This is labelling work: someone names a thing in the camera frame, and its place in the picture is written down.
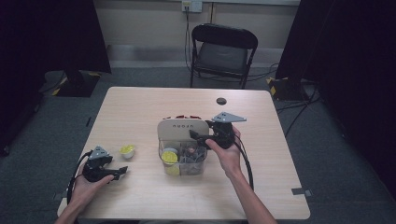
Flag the yellow jelly cup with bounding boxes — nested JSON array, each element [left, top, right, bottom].
[[119, 144, 136, 160], [164, 164, 181, 176], [160, 147, 179, 165]]

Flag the black wall socket cable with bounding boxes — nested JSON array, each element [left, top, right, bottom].
[[184, 5, 193, 74]]

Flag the person's left hand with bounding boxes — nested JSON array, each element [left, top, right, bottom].
[[71, 162, 116, 204]]

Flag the heap of dark small capsules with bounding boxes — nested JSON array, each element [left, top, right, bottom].
[[178, 143, 207, 175]]

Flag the white box lid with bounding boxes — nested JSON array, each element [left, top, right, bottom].
[[156, 119, 211, 142]]

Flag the black curtain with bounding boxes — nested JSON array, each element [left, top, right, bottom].
[[275, 0, 396, 202], [0, 0, 112, 157]]

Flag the black floor cables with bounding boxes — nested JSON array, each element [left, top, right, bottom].
[[275, 83, 322, 138]]

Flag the white wall socket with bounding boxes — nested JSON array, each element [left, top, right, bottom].
[[181, 0, 204, 14]]

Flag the person's right hand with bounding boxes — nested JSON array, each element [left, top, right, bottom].
[[205, 125, 243, 181]]

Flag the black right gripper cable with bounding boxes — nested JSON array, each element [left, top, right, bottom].
[[232, 136, 256, 191]]

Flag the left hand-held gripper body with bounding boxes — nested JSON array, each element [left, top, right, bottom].
[[81, 146, 114, 184]]

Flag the clear plastic storage box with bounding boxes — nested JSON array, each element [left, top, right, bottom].
[[157, 138, 208, 177]]

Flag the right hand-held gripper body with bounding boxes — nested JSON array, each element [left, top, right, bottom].
[[205, 111, 248, 150]]

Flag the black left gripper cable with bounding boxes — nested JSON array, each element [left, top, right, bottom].
[[65, 150, 93, 206]]

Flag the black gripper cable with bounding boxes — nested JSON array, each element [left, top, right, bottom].
[[65, 150, 93, 206], [232, 136, 256, 191]]

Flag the black stand base yellow tape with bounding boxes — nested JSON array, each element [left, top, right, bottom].
[[266, 76, 310, 102]]

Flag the black folding chair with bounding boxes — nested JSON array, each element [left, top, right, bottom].
[[189, 22, 260, 91]]

